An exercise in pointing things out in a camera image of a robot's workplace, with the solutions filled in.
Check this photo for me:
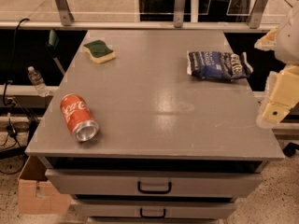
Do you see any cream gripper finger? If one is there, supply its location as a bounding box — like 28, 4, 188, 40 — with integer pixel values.
256, 99, 291, 129
254, 27, 278, 51

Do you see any blue chip bag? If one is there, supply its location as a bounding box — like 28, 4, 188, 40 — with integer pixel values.
187, 51, 253, 81

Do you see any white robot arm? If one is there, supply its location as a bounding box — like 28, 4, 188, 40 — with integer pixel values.
254, 4, 299, 129

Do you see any green yellow sponge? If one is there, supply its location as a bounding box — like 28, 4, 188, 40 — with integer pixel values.
83, 40, 116, 64

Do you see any red coca-cola can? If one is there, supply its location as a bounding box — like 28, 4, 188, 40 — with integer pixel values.
60, 93, 99, 142

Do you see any grey lower drawer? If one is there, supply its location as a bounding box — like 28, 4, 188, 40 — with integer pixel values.
72, 200, 235, 219

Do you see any grey drawer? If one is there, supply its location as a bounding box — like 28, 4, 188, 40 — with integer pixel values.
46, 169, 263, 198
72, 200, 235, 219

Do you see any grey upper drawer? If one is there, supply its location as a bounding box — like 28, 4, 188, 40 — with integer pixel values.
46, 169, 263, 198

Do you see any plastic water bottle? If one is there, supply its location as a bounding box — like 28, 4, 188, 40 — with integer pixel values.
27, 66, 50, 97

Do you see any cardboard box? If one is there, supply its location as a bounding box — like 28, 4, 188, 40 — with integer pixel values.
18, 157, 72, 215

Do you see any right metal bracket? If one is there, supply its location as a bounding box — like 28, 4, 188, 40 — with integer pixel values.
247, 0, 268, 29

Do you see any metal bracket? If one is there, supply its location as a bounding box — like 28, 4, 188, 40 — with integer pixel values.
173, 0, 186, 28
54, 0, 74, 26
247, 0, 268, 29

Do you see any middle metal bracket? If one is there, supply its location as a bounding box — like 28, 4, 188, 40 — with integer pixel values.
173, 0, 186, 28

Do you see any left metal bracket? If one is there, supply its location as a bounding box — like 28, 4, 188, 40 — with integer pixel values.
54, 0, 74, 26

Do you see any green handled tool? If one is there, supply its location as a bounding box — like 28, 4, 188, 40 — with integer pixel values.
46, 29, 65, 76

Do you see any black cable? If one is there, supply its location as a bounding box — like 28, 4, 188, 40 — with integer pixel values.
2, 17, 31, 107

